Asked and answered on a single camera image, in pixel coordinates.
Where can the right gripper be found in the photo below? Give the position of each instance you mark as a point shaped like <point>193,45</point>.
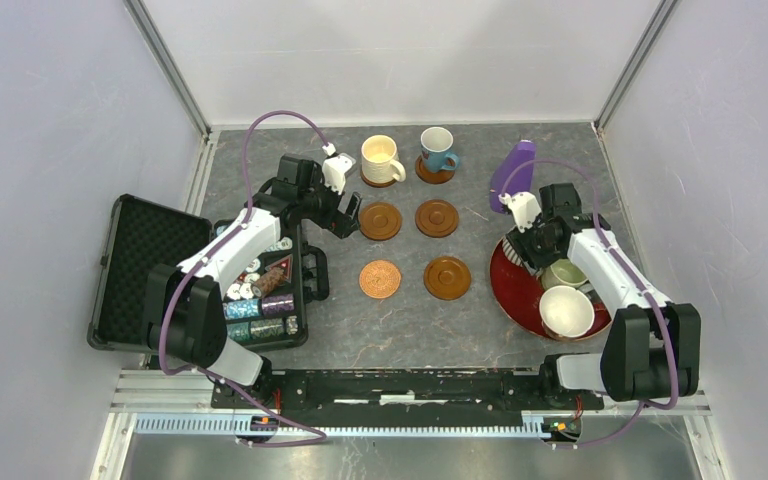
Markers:
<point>519,240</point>

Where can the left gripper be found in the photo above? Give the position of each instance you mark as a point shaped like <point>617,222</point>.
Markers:
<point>341,225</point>

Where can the pale green cup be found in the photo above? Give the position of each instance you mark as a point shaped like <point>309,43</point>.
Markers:
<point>562,273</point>

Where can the brown wooden coaster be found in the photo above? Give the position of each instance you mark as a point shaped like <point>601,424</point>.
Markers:
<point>380,221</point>
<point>447,278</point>
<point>436,218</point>
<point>377,184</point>
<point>434,178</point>

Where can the cream ribbed mug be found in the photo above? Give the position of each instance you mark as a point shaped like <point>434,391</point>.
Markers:
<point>380,159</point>

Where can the woven rattan coaster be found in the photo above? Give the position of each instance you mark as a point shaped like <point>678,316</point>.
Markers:
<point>380,279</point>

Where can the blue white cup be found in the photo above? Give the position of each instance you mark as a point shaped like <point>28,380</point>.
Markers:
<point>437,150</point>

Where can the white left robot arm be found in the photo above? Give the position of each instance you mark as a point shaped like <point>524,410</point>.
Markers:
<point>183,313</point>

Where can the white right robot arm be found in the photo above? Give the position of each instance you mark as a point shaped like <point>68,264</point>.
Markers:
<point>652,352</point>

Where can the red round tray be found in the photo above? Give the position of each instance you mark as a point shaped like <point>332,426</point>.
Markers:
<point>518,291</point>

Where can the all in triangle card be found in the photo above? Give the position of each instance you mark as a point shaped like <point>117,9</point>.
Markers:
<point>281,269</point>

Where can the purple plastic object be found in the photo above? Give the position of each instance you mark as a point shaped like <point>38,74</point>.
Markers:
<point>521,153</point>

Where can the brown poker chip stack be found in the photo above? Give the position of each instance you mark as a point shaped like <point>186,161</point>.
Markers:
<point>264,286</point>

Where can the black poker chip case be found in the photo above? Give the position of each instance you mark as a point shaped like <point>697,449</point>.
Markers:
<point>143,234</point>

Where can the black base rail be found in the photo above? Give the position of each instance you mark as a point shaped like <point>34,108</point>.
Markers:
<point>483,397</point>

